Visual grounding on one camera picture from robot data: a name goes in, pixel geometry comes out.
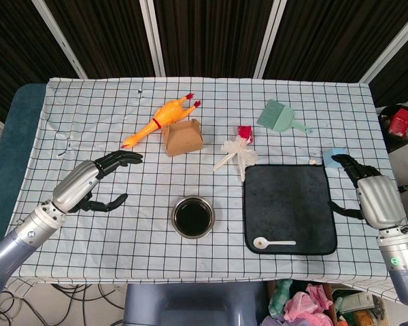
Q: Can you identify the white plastic spoon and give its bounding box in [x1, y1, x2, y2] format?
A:
[253, 237, 297, 250]

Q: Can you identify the black floor cable tangle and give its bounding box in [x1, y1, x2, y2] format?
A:
[0, 282, 125, 326]

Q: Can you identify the white checked tablecloth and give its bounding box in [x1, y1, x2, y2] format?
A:
[0, 77, 408, 305]

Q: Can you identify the open cardboard storage box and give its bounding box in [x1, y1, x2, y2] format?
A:
[329, 288, 389, 326]

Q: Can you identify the steel bowl with dark liquid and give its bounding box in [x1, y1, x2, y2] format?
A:
[171, 195, 216, 240]

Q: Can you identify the yellow rubber chicken toy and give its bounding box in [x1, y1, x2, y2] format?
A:
[120, 92, 203, 149]

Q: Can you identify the dark grey mat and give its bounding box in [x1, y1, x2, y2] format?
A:
[243, 164, 338, 256]

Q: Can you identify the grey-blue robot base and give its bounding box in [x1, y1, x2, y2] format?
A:
[122, 281, 269, 326]

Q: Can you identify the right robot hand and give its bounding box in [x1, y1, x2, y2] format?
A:
[327, 153, 406, 230]

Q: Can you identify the pink plastic bag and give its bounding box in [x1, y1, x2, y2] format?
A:
[284, 284, 335, 326]

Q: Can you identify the white partition frame post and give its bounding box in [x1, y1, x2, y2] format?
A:
[139, 0, 167, 77]
[32, 0, 88, 79]
[359, 15, 408, 84]
[253, 0, 288, 79]

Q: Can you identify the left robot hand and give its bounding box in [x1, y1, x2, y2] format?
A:
[51, 149, 144, 214]

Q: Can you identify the green plastic bag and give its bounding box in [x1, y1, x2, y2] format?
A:
[268, 278, 294, 315]

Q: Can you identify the light blue cube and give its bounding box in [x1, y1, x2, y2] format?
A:
[322, 147, 348, 170]

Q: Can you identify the brown cardboard box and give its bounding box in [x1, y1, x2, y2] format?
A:
[160, 118, 204, 158]

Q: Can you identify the green brush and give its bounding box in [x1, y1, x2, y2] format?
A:
[256, 99, 313, 134]

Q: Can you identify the black waste bin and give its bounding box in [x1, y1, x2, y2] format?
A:
[377, 104, 408, 153]

